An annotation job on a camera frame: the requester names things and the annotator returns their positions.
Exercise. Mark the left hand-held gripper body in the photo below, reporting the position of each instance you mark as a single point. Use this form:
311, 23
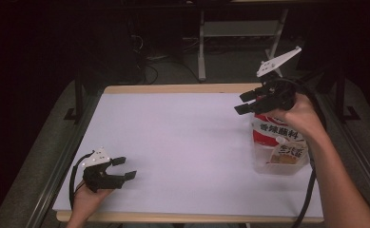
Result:
98, 180

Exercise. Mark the red seasoning packet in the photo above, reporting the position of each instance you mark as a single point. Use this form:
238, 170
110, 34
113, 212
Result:
268, 133

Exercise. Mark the person's right hand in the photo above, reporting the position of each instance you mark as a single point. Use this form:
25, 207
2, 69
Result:
303, 118

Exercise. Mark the clear plastic container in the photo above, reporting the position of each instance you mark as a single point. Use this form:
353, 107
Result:
262, 166

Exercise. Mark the black metal stand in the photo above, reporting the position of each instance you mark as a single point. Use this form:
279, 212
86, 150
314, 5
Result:
79, 95
340, 95

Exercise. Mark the white metal stand frame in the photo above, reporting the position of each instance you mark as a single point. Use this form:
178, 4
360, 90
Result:
201, 47

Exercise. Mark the white table cover sheet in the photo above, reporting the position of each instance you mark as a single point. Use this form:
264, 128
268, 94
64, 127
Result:
173, 142

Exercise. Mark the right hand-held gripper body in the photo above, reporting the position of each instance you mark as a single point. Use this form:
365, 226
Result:
277, 96

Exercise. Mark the person's left hand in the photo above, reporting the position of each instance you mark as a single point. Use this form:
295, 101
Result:
86, 202

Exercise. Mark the white spouted sauce pouch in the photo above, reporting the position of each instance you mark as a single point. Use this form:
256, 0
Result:
288, 153

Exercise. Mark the metal frame rail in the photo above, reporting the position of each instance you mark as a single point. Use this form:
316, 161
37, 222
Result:
352, 144
74, 139

